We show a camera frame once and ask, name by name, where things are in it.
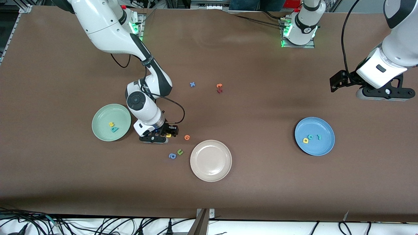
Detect short black table cable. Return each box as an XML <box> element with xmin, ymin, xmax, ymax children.
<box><xmin>258</xmin><ymin>9</ymin><xmax>286</xmax><ymax>20</ymax></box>

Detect brown table mat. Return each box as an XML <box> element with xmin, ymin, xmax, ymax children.
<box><xmin>0</xmin><ymin>6</ymin><xmax>418</xmax><ymax>223</ymax></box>

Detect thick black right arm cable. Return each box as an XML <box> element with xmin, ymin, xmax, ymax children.
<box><xmin>110</xmin><ymin>53</ymin><xmax>132</xmax><ymax>69</ymax></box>

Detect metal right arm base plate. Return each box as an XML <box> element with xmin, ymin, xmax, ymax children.
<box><xmin>132</xmin><ymin>13</ymin><xmax>146</xmax><ymax>43</ymax></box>

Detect teal tipped floor cable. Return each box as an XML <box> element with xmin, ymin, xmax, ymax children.
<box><xmin>33</xmin><ymin>214</ymin><xmax>61</xmax><ymax>227</ymax></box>

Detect aluminium frame rail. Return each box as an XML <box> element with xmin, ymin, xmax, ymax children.
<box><xmin>0</xmin><ymin>3</ymin><xmax>33</xmax><ymax>64</ymax></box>

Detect metal corner bracket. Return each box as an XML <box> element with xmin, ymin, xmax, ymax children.
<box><xmin>196</xmin><ymin>208</ymin><xmax>215</xmax><ymax>219</ymax></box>

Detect dark aluminium frame strut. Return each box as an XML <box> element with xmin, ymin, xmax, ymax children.
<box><xmin>188</xmin><ymin>209</ymin><xmax>209</xmax><ymax>235</ymax></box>

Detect light green plate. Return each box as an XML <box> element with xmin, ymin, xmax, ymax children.
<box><xmin>91</xmin><ymin>103</ymin><xmax>132</xmax><ymax>142</ymax></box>

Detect long black table cable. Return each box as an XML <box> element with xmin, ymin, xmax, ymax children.
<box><xmin>233</xmin><ymin>14</ymin><xmax>284</xmax><ymax>27</ymax></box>

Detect blue jeans of person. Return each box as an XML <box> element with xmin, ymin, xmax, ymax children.
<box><xmin>229</xmin><ymin>0</ymin><xmax>286</xmax><ymax>10</ymax></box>

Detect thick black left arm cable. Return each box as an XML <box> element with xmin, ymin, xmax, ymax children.
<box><xmin>341</xmin><ymin>0</ymin><xmax>360</xmax><ymax>79</ymax></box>

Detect black cable with metal plug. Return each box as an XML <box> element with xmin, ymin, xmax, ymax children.
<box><xmin>147</xmin><ymin>92</ymin><xmax>185</xmax><ymax>124</ymax></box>

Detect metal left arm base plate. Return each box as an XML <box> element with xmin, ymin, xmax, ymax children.
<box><xmin>280</xmin><ymin>15</ymin><xmax>315</xmax><ymax>49</ymax></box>

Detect beige plate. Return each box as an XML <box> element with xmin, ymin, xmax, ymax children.
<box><xmin>190</xmin><ymin>139</ymin><xmax>233</xmax><ymax>182</ymax></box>

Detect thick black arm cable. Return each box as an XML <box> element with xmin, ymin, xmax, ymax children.
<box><xmin>341</xmin><ymin>0</ymin><xmax>360</xmax><ymax>79</ymax></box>
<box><xmin>110</xmin><ymin>53</ymin><xmax>132</xmax><ymax>69</ymax></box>

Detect blue plate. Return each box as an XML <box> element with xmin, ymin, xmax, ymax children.
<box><xmin>294</xmin><ymin>117</ymin><xmax>335</xmax><ymax>156</ymax></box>

